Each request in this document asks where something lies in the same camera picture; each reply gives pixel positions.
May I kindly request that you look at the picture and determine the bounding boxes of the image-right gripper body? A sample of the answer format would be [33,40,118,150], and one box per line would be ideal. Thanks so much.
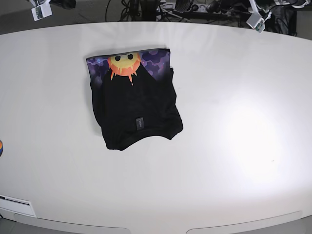
[250,0,309,12]

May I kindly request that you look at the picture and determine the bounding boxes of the black T-shirt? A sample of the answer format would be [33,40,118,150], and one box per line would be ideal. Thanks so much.
[86,48,183,151]

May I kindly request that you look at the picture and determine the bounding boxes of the white power strip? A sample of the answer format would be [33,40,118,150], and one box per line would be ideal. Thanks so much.
[189,1,231,14]

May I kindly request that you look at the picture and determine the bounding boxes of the orange blue sticker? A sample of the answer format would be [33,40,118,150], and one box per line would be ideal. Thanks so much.
[0,140,3,156]

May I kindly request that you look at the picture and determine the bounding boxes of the white label sticker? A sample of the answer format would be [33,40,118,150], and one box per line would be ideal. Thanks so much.
[0,195,37,218]

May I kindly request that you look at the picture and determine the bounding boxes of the image-right white wrist camera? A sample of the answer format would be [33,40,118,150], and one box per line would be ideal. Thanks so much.
[246,14,265,33]

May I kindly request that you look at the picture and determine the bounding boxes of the image-left white wrist camera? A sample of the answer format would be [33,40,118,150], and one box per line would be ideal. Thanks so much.
[31,3,52,21]

